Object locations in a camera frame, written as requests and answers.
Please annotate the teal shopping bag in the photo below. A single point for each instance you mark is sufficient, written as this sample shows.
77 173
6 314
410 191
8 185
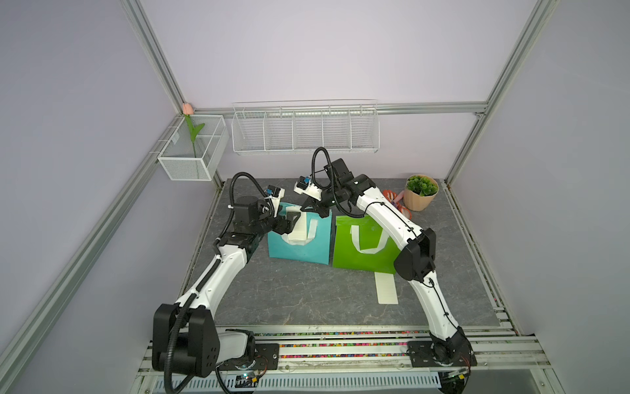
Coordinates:
310 240

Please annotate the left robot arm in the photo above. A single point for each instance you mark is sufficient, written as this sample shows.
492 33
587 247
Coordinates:
186 339

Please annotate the green shopping bag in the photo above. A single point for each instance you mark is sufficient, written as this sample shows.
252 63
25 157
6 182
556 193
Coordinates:
362 244

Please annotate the beige plant pot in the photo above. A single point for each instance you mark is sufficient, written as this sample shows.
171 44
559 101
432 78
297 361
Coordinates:
415 202

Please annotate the white mesh box basket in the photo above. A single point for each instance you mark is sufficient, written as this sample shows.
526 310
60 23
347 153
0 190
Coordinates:
177 158

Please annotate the white wire wall basket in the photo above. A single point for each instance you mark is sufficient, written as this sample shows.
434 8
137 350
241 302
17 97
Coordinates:
301 126

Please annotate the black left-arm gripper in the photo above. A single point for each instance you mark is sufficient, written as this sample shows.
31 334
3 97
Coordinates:
288 223

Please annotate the green potted plant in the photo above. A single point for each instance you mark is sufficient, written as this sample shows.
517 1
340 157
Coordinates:
422 185

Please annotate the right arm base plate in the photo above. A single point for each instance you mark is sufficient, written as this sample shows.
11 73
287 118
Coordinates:
438 354

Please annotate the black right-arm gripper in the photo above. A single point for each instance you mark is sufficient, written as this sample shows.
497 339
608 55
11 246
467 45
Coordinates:
316 206

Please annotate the red white garden glove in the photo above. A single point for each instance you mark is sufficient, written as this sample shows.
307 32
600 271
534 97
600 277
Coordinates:
397 200

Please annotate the artificial pink tulip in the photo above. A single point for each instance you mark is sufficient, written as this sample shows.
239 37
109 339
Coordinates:
194 129

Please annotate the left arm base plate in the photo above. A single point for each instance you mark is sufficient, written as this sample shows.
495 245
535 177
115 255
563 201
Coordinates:
264 356

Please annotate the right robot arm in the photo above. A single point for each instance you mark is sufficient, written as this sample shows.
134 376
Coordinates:
415 263

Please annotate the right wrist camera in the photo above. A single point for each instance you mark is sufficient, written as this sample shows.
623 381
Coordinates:
306 186

